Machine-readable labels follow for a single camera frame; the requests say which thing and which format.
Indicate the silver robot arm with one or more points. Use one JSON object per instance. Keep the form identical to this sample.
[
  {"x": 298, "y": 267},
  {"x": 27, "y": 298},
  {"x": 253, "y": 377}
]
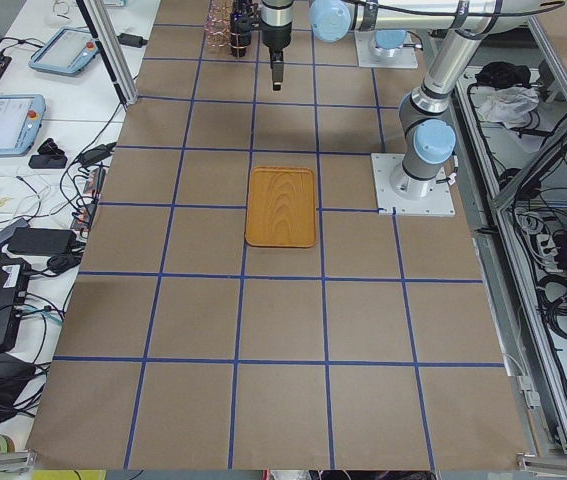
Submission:
[
  {"x": 430, "y": 141},
  {"x": 467, "y": 23}
]

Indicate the blue teach pendant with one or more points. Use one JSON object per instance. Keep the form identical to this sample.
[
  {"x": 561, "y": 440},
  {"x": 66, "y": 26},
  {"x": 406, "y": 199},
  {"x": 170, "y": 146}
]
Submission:
[
  {"x": 67, "y": 53},
  {"x": 21, "y": 117}
]

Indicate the dark wine bottle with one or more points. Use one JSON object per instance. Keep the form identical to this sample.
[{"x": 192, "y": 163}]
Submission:
[{"x": 240, "y": 30}]

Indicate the aluminium frame post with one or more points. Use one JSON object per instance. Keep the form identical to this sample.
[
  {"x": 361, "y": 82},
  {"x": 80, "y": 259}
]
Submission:
[{"x": 101, "y": 28}]

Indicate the copper wire bottle basket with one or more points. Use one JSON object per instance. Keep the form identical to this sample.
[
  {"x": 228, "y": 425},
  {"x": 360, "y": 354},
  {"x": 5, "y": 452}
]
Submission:
[{"x": 217, "y": 26}]

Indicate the far blue teach pendant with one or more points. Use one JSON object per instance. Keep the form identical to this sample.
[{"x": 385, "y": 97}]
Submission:
[{"x": 67, "y": 53}]

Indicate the white crumpled cloth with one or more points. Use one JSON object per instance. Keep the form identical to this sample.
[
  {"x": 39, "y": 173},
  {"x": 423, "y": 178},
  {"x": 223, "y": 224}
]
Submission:
[{"x": 511, "y": 107}]

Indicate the near blue teach pendant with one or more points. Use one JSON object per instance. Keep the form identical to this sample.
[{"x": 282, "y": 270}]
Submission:
[{"x": 21, "y": 117}]

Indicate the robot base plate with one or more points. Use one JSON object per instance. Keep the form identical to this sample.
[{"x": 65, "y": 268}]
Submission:
[
  {"x": 399, "y": 194},
  {"x": 393, "y": 49}
]

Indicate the black power adapter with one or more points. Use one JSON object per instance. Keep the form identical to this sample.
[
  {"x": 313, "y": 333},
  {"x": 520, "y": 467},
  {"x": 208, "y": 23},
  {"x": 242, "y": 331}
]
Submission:
[{"x": 41, "y": 241}]

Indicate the brown wooden tray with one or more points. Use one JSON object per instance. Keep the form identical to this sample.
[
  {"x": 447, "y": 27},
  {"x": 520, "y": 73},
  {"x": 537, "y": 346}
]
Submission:
[{"x": 281, "y": 207}]

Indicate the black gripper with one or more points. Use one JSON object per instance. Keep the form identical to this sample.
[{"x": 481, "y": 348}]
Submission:
[{"x": 276, "y": 38}]

